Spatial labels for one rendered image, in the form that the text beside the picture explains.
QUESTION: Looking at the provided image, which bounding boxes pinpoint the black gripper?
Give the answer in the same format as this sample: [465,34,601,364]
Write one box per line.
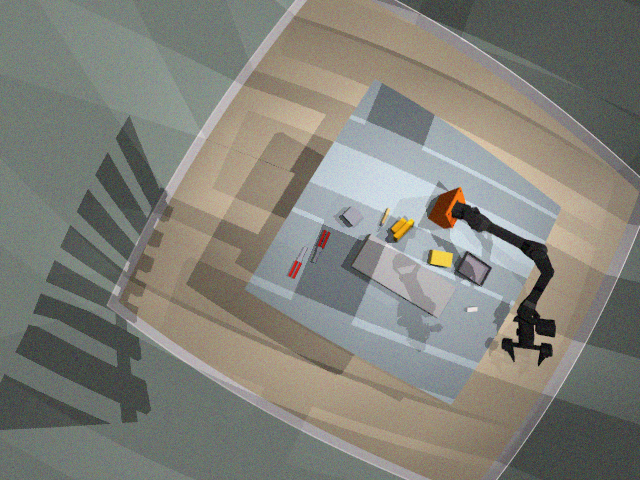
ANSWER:
[501,331,553,367]

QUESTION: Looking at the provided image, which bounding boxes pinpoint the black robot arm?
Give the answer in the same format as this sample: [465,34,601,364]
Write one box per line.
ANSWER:
[451,200,556,337]

